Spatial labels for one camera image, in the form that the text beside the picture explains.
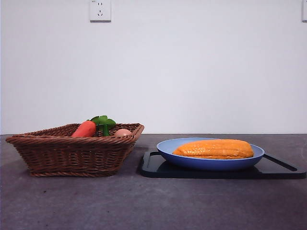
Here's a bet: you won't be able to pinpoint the orange yellow corn cob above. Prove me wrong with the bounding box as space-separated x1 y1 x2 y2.
172 139 254 160

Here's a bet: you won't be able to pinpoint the blue round plate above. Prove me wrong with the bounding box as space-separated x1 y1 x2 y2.
156 137 265 172

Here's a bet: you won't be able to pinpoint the brown wicker basket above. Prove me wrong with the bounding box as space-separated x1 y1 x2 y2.
5 123 145 178

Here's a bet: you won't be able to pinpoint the brown egg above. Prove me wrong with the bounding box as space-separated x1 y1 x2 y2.
114 128 133 138

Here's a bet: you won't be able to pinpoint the black rectangular tray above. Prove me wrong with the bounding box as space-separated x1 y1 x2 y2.
141 150 307 180

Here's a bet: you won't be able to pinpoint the orange toy carrot green leaves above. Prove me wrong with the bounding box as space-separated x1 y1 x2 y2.
71 115 117 138

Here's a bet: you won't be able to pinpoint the white wall power socket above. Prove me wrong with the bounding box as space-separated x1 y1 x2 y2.
89 0 112 23

